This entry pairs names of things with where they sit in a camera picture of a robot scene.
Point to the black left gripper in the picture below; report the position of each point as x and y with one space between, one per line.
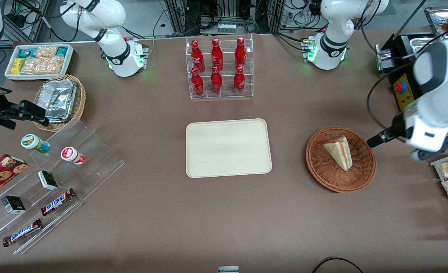
397 129

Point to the triangle sandwich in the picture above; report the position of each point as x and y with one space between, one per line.
339 151

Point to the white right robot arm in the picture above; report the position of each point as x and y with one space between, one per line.
122 57

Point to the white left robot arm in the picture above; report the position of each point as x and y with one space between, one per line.
329 47

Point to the light tan wicker basket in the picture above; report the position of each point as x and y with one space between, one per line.
80 100

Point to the brown wicker basket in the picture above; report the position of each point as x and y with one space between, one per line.
324 174

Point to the silver metal tray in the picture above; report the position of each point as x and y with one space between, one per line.
438 17

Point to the beige plastic serving tray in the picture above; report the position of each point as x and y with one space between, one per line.
227 148

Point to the green lid white jar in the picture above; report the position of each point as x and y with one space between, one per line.
33 142

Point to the silver foil pouch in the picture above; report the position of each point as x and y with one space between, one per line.
61 100

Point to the yellow snack pack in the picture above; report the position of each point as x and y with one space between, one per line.
17 66

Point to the clear rice cracker pack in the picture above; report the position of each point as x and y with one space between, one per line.
46 52
42 65

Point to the red emergency stop button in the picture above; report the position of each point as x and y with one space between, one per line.
400 87

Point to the red lid white jar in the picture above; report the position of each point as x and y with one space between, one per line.
71 154

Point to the red tartan cookie box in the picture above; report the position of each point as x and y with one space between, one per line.
0 176

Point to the teal snack pack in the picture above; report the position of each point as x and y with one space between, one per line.
61 51
27 52

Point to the small black carton box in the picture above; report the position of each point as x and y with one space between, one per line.
47 180
13 204

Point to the white plastic snack bin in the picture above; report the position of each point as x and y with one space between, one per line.
70 57

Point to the black control box yellow panel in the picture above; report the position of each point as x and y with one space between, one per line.
404 57

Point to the Snickers chocolate bar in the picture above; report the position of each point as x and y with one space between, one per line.
22 232
57 202

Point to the red cola bottle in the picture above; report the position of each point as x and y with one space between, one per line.
216 81
216 55
239 81
197 83
240 53
197 57

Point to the clear acrylic bottle rack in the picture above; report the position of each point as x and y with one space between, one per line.
226 94

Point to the white power strip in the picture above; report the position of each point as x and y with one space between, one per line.
226 28

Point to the small grey device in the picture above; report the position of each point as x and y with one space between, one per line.
228 269

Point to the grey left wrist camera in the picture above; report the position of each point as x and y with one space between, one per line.
434 151

